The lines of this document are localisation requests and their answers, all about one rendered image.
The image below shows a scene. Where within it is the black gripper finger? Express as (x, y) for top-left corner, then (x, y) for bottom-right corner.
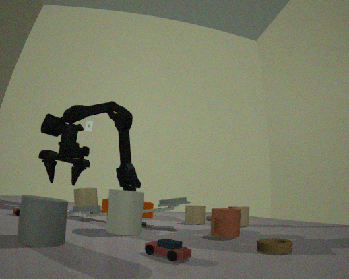
(71, 166), (87, 185)
(42, 160), (57, 183)

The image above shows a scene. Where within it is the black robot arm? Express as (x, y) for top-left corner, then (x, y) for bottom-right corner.
(41, 101), (141, 191)

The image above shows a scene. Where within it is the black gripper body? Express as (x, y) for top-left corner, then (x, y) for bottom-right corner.
(38, 138), (90, 167)

